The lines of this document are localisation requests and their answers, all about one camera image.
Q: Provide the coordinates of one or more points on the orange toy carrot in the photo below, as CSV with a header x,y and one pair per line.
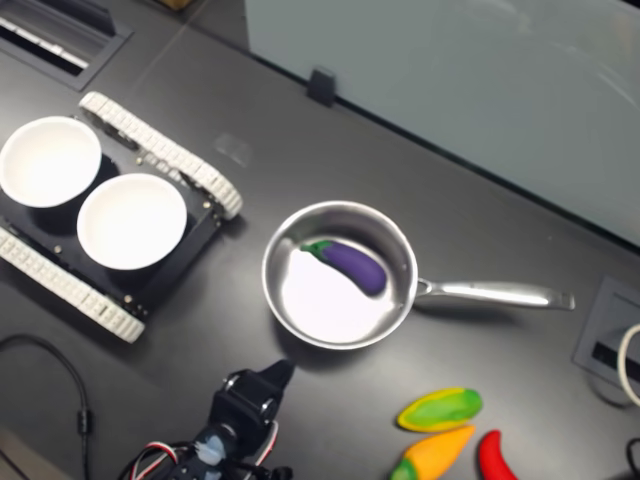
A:
x,y
440,450

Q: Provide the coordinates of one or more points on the black partition clip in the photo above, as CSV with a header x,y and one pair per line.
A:
x,y
321,86

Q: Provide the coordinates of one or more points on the tracked vehicle with white tracks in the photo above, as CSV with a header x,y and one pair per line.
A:
x,y
165,150

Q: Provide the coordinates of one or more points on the frosted glass partition panel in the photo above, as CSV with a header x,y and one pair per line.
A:
x,y
450,75

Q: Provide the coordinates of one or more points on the green yellow toy corn cob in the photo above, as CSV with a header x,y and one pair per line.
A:
x,y
440,410

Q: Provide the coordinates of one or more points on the white bowl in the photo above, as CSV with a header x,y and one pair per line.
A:
x,y
47,160
132,220

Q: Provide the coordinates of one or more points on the purple toy aubergine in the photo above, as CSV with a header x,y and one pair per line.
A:
x,y
355,265

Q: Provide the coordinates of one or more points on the red toy chilli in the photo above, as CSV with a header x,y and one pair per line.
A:
x,y
492,455

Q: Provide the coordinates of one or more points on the clear tape patch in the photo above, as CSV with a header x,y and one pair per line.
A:
x,y
232,148

